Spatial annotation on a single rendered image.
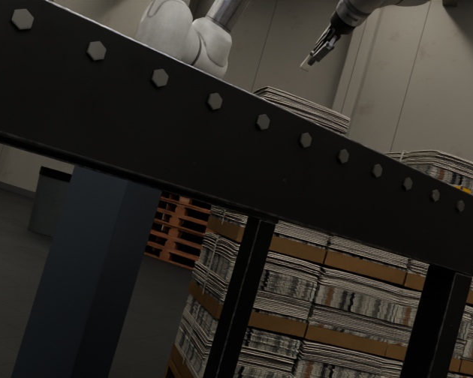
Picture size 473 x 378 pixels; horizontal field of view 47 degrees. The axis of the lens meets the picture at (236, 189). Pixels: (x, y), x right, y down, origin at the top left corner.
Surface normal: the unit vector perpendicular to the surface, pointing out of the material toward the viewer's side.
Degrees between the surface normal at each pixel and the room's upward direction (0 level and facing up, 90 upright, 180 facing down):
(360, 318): 90
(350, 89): 90
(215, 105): 90
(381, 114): 90
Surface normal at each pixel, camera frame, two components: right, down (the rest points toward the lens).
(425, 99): -0.36, -0.15
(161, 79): 0.56, 0.11
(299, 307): 0.29, 0.03
